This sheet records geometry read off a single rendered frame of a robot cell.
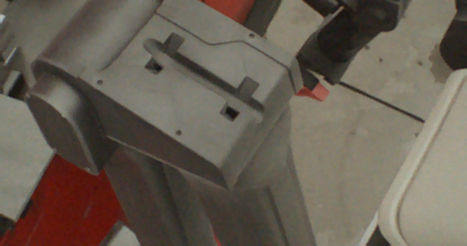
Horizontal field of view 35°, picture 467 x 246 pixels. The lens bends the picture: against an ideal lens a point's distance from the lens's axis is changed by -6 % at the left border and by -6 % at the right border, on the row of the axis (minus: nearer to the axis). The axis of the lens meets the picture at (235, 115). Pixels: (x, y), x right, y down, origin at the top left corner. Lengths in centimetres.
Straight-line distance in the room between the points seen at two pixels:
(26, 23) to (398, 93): 126
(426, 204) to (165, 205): 24
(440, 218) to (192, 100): 32
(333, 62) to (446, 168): 43
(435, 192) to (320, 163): 156
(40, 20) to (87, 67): 108
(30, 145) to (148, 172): 67
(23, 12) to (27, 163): 44
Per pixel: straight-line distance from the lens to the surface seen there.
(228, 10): 207
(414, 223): 67
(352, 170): 221
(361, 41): 101
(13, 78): 136
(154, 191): 52
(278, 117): 41
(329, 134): 227
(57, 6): 149
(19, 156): 115
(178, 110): 39
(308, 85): 107
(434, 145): 71
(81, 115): 41
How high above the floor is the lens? 193
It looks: 57 degrees down
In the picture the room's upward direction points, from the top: 8 degrees counter-clockwise
